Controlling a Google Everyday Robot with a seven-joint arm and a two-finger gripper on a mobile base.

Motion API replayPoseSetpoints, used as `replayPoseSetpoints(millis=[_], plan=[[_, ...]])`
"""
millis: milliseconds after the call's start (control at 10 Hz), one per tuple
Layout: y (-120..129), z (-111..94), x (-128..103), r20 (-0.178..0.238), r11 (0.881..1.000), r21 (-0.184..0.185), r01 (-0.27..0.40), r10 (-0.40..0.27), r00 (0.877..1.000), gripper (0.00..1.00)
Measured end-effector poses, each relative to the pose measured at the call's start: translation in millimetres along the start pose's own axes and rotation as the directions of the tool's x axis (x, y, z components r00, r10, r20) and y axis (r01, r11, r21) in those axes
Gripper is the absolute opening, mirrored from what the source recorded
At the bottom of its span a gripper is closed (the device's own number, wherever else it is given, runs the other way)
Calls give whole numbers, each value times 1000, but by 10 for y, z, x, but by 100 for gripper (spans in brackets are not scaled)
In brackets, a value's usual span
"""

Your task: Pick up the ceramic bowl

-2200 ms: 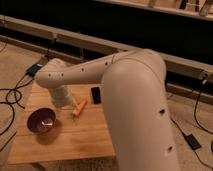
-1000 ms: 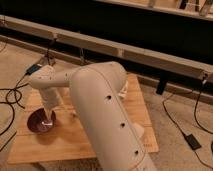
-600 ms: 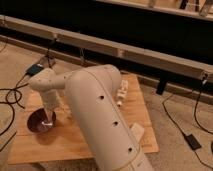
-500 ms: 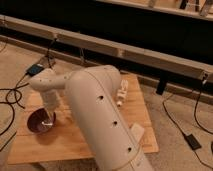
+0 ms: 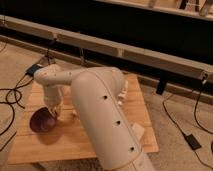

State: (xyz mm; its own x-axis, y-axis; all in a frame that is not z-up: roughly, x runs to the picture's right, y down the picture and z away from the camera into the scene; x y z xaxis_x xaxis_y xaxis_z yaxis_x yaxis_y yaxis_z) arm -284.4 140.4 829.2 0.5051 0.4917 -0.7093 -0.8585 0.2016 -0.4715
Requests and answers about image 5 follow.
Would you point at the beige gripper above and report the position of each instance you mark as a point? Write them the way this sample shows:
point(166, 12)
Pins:
point(52, 99)

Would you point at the dark purple ceramic bowl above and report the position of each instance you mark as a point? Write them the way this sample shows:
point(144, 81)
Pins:
point(42, 121)

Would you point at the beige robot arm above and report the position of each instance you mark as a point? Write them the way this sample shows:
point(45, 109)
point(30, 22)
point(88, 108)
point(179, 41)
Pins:
point(94, 94)

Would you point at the wooden low table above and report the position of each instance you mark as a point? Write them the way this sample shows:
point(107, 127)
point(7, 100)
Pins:
point(68, 140)

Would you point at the black power adapter left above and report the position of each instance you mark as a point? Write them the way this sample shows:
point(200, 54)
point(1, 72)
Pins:
point(32, 69)

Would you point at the black power adapter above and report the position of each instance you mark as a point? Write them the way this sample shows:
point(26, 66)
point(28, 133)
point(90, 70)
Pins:
point(32, 69)
point(192, 142)

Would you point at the white tube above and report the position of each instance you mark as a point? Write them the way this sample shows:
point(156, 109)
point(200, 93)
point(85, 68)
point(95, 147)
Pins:
point(123, 94)

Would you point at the black power adapter right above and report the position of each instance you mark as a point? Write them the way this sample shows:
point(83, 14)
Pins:
point(192, 142)

